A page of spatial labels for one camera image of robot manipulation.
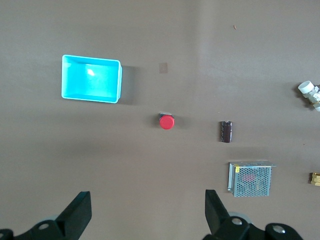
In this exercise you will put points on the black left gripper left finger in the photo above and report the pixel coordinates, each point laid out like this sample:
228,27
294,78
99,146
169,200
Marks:
75,215

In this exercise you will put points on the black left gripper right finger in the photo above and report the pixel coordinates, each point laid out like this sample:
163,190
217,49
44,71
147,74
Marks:
217,215

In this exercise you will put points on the red push button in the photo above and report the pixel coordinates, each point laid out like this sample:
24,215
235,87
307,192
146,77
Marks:
167,122

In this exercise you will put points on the perforated metal power supply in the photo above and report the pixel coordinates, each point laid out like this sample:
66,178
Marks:
252,181

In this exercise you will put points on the dark brown cylindrical capacitor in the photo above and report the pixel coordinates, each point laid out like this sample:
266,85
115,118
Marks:
226,131

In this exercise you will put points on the cyan plastic box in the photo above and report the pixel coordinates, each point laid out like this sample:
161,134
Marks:
90,80

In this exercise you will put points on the white capped pipe fitting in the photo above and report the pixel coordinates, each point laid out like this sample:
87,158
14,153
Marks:
306,87

